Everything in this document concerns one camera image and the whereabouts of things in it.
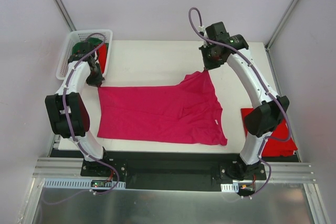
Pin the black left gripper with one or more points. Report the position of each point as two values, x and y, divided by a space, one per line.
95 77

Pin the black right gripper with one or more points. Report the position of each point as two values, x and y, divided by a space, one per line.
210 61

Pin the white perforated plastic basket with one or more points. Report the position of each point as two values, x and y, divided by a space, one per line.
78 36

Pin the pink t shirt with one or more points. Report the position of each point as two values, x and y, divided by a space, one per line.
186 113

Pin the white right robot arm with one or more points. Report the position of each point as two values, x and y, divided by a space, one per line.
268 106

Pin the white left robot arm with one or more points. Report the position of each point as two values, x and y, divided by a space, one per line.
66 110

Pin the red t shirt in basket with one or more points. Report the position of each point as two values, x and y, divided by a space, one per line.
102 57

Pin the green t shirt in basket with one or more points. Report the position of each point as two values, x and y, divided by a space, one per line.
84 47

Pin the right aluminium frame post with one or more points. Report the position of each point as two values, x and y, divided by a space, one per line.
281 24

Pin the aluminium frame post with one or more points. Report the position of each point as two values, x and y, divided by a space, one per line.
281 24
65 15

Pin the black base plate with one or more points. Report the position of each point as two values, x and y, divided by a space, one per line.
172 171

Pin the left aluminium frame post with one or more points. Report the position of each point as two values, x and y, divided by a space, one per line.
65 15

